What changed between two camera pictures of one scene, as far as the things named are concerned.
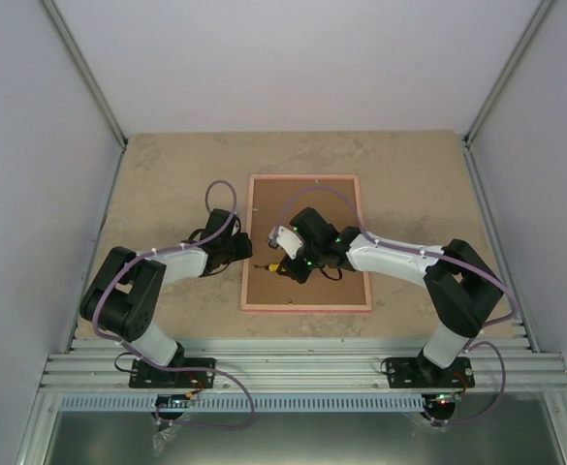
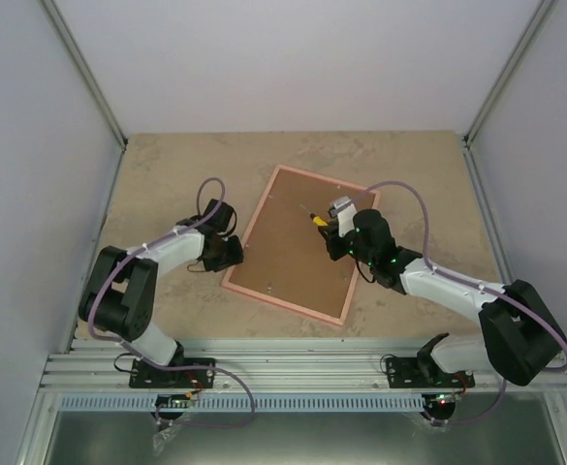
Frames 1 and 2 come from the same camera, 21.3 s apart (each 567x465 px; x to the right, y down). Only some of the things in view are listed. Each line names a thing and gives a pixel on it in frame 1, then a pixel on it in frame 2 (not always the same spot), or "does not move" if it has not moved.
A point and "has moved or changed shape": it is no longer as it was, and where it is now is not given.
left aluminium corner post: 86,73 does not move
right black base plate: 425,373 does not move
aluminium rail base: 301,366 does not move
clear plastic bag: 162,438 does not move
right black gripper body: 302,273 → 337,253
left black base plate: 144,375 does not move
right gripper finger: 283,270 → 327,233
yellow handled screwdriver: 271,266 has moved or changed shape
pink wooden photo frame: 273,201 has moved or changed shape
